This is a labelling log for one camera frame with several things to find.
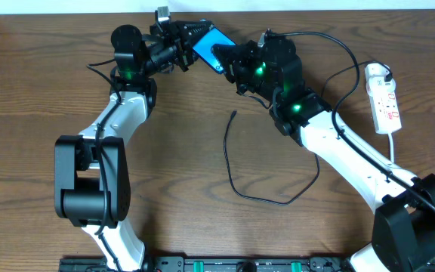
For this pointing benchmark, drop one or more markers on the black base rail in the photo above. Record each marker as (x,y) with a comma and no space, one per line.
(180,264)

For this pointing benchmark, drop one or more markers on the white charger plug adapter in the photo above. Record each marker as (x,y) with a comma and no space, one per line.
(378,79)

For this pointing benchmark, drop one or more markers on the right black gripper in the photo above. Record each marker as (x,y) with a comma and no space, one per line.
(236,66)

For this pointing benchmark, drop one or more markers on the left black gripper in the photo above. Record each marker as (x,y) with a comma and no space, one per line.
(180,46)

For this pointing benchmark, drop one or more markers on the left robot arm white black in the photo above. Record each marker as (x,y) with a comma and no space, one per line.
(91,179)

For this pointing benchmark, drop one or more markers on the blue Galaxy smartphone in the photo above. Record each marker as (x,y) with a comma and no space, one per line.
(205,47)

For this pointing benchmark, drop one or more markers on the white power strip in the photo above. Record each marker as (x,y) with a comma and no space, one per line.
(385,112)

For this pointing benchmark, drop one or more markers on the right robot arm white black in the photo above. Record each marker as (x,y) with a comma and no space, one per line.
(403,235)

